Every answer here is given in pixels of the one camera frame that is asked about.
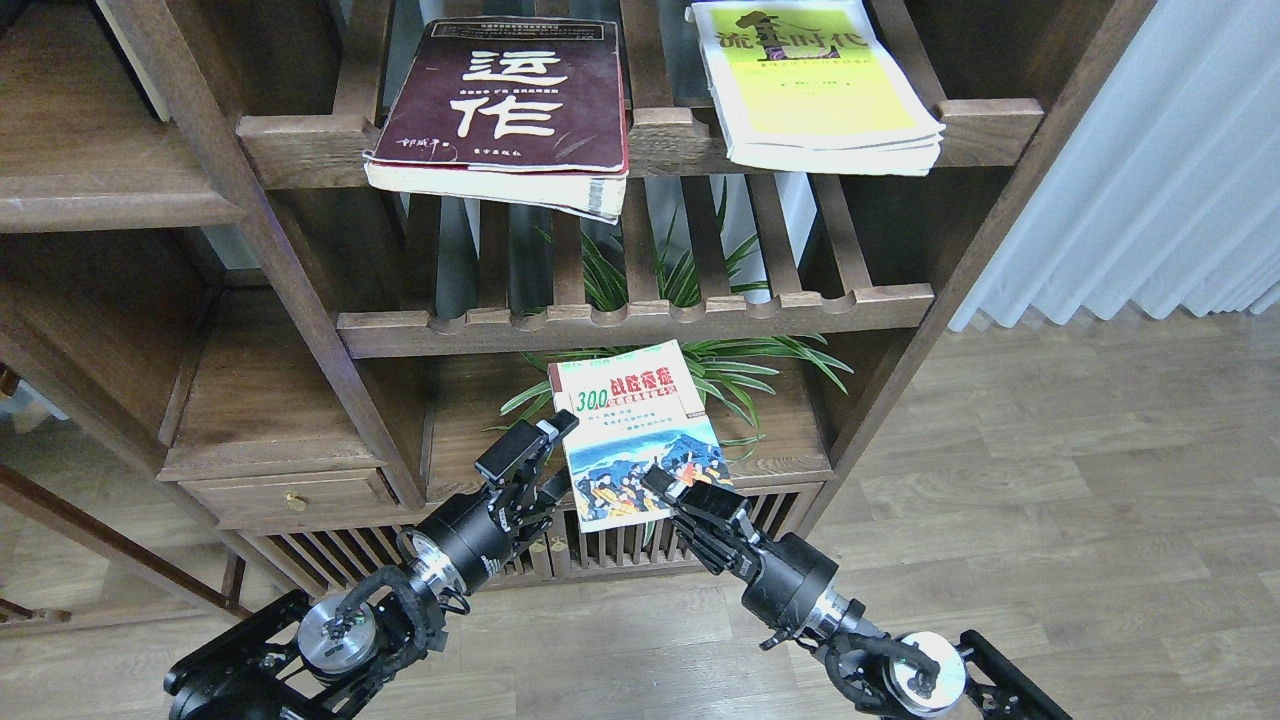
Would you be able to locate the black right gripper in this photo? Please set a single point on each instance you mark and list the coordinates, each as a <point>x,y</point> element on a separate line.
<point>788,582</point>

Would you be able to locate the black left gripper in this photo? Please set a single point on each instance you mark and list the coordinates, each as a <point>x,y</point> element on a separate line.
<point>469,538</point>

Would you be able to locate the colourful 300 paperback book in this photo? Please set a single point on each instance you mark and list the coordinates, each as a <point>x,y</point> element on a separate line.
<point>635,410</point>

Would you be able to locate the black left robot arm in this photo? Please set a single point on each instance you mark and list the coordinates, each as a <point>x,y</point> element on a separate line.
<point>298,659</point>

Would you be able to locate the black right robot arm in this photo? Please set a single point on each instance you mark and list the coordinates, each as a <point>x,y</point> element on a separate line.
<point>920,675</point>

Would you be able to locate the green spider plant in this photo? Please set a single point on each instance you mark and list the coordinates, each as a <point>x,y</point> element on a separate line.
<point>720,368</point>

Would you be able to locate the dark wooden bookshelf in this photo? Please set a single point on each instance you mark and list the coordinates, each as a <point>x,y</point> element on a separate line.
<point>195,269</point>

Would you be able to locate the maroon book white characters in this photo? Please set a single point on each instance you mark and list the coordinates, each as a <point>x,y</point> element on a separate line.
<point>511,109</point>

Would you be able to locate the yellow-green cover book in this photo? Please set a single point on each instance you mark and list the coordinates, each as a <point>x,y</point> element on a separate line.
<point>806,86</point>

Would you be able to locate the white pleated curtain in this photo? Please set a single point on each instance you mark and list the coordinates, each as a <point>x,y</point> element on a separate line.
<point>1166,196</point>

